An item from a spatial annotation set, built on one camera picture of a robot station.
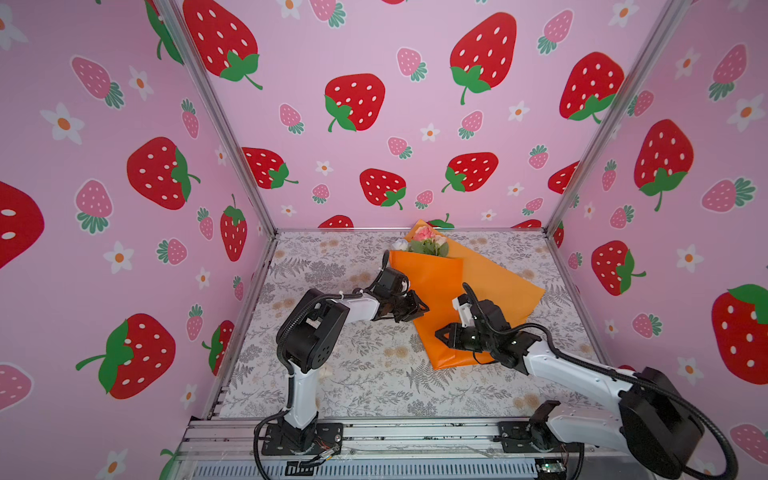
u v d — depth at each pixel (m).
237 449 0.73
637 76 0.78
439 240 1.13
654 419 0.41
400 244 1.10
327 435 0.75
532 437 0.67
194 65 0.75
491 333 0.64
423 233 1.07
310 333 0.52
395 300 0.84
